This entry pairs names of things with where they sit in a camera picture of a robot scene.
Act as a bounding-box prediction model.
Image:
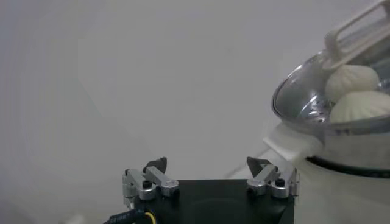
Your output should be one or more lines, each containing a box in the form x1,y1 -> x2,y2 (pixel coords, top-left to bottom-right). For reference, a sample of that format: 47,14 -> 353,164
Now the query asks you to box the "white steamed baozi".
329,90 -> 390,124
324,64 -> 380,103

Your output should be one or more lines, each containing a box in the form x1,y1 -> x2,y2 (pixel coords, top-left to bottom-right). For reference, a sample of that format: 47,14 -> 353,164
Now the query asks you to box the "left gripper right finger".
246,156 -> 300,199

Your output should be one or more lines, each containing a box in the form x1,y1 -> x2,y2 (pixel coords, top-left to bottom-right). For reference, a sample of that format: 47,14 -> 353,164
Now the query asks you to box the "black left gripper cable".
103,208 -> 156,224

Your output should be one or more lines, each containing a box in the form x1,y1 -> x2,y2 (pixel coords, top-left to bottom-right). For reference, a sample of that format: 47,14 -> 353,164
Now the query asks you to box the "white electric cooker pot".
292,156 -> 390,224

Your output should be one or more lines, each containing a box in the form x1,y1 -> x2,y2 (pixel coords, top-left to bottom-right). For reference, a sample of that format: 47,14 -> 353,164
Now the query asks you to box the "steel steamer basket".
263,112 -> 390,179

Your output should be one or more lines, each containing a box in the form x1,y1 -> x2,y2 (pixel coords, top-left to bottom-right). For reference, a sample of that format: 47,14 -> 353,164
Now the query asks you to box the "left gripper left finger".
121,156 -> 180,209

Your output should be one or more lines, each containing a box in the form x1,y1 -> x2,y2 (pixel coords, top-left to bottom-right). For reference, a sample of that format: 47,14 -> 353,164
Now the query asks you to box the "glass lid with cream handle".
272,0 -> 390,128

